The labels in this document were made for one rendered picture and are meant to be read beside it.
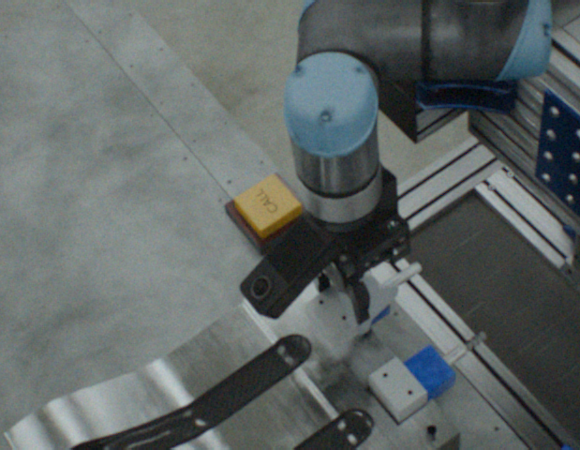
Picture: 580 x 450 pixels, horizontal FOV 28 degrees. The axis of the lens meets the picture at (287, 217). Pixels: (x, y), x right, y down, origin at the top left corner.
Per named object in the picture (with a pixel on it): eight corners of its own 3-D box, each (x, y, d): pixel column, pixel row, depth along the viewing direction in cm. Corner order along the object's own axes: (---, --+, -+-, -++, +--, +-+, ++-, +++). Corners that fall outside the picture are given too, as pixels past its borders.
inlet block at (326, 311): (405, 263, 132) (404, 237, 127) (433, 294, 129) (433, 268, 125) (309, 327, 129) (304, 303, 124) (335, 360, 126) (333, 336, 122)
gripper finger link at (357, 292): (379, 325, 118) (362, 267, 112) (366, 334, 117) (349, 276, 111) (352, 299, 121) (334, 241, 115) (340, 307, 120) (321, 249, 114)
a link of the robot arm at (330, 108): (379, 39, 97) (374, 122, 93) (383, 122, 106) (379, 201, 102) (284, 40, 98) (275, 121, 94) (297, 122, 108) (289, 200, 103)
